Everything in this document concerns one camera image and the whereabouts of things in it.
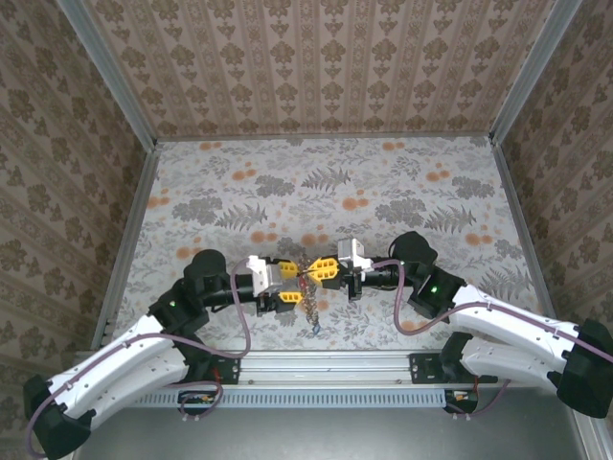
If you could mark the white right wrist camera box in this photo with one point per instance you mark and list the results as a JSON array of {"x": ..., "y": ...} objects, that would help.
[{"x": 352, "y": 254}]

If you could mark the aluminium side rail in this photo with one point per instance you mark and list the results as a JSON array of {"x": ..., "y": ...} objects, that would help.
[
  {"x": 524, "y": 230},
  {"x": 131, "y": 230}
]

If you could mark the floral patterned tablecloth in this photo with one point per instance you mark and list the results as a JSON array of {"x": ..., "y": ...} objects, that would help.
[{"x": 306, "y": 191}]

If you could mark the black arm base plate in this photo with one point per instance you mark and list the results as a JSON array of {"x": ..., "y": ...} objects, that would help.
[
  {"x": 227, "y": 369},
  {"x": 426, "y": 369}
]

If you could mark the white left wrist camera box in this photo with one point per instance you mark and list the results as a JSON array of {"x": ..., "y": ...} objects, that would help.
[{"x": 265, "y": 278}]

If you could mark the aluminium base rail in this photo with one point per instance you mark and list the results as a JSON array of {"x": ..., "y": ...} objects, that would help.
[{"x": 325, "y": 369}]

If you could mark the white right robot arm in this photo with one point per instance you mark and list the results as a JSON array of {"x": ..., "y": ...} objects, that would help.
[{"x": 517, "y": 326}]

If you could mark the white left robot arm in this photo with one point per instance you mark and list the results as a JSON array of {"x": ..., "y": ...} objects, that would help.
[{"x": 120, "y": 364}]

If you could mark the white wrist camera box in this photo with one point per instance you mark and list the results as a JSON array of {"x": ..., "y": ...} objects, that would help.
[
  {"x": 265, "y": 278},
  {"x": 352, "y": 254}
]

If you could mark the aluminium frame post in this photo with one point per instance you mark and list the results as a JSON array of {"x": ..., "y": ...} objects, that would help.
[
  {"x": 531, "y": 72},
  {"x": 110, "y": 76}
]

